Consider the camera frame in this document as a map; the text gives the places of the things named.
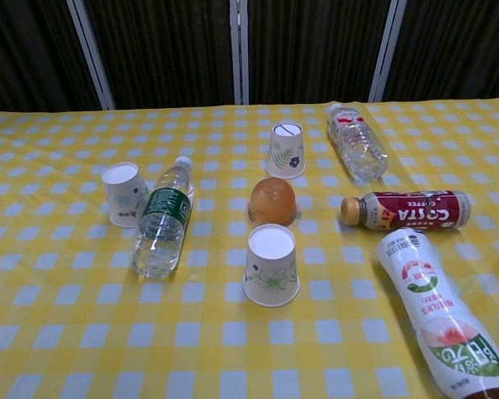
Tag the paper cup with blue logo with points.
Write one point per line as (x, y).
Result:
(122, 199)

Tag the clear bottle with green label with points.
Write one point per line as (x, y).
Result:
(162, 216)

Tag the white partition post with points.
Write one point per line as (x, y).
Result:
(92, 54)
(386, 50)
(239, 50)

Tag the paper cup with flower print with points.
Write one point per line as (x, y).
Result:
(270, 270)

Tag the white drink bottle green print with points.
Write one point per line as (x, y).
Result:
(436, 307)

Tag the paper cup with leaf print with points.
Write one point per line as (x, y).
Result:
(286, 156)

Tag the red Costa coffee bottle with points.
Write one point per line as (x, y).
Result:
(407, 210)

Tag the clear bottle with red label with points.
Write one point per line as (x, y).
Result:
(357, 141)

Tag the yellow white checked tablecloth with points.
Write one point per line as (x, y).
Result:
(66, 332)

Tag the orange translucent ball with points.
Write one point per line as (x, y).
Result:
(272, 199)

